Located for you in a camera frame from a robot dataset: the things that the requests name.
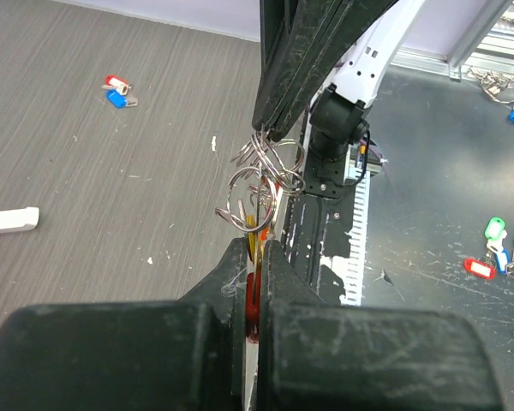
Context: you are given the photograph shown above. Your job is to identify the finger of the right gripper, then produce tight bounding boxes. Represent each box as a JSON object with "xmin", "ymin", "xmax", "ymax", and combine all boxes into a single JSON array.
[
  {"xmin": 265, "ymin": 0, "xmax": 395, "ymax": 141},
  {"xmin": 252, "ymin": 1, "xmax": 351, "ymax": 131}
]

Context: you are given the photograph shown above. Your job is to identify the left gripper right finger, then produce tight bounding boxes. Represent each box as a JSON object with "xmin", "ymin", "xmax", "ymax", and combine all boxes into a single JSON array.
[{"xmin": 256, "ymin": 241, "xmax": 504, "ymax": 410}]

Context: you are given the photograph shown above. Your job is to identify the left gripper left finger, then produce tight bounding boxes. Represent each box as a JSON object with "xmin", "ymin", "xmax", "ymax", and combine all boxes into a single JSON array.
[{"xmin": 0, "ymin": 238, "xmax": 247, "ymax": 410}]

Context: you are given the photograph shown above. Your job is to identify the red handled keyring with keys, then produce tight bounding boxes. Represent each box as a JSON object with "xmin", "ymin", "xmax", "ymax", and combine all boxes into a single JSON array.
[{"xmin": 214, "ymin": 128, "xmax": 306, "ymax": 343}]

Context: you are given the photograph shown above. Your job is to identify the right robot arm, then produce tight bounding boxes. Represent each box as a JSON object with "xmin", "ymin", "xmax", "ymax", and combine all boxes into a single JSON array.
[{"xmin": 252, "ymin": 1, "xmax": 425, "ymax": 159}]

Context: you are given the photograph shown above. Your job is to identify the spare keyring with blue tag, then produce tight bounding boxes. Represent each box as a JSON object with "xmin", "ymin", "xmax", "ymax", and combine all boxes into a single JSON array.
[{"xmin": 467, "ymin": 66, "xmax": 514, "ymax": 126}]

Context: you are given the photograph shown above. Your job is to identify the blue and red keys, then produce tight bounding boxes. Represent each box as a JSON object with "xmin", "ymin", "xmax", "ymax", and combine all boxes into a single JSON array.
[{"xmin": 101, "ymin": 74, "xmax": 138, "ymax": 109}]

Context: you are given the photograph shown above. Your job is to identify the green red blue key tags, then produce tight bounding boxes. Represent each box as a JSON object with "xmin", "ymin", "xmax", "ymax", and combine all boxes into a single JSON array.
[{"xmin": 463, "ymin": 217, "xmax": 514, "ymax": 280}]

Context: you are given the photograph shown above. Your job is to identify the white clothes rack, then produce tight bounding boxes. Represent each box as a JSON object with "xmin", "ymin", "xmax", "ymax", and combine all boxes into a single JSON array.
[{"xmin": 0, "ymin": 206, "xmax": 40, "ymax": 234}]

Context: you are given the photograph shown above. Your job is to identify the grey cable duct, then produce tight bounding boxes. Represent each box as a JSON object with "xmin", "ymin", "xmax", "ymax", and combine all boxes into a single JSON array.
[{"xmin": 338, "ymin": 170, "xmax": 372, "ymax": 307}]

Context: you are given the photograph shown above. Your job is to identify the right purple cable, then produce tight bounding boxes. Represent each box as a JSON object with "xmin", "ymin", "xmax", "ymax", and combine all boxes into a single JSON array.
[{"xmin": 355, "ymin": 128, "xmax": 391, "ymax": 181}]

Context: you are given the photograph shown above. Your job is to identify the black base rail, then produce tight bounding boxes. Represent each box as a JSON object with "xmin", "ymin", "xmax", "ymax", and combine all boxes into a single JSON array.
[{"xmin": 280, "ymin": 190, "xmax": 355, "ymax": 306}]

